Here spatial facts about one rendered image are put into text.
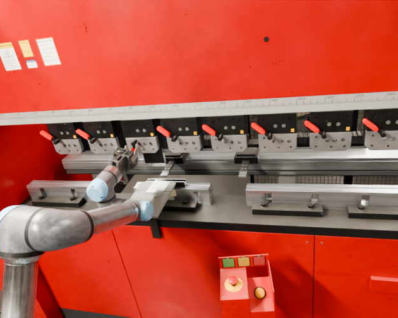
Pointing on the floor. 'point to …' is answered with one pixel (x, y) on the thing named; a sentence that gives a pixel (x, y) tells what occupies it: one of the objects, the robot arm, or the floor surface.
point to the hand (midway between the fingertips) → (133, 153)
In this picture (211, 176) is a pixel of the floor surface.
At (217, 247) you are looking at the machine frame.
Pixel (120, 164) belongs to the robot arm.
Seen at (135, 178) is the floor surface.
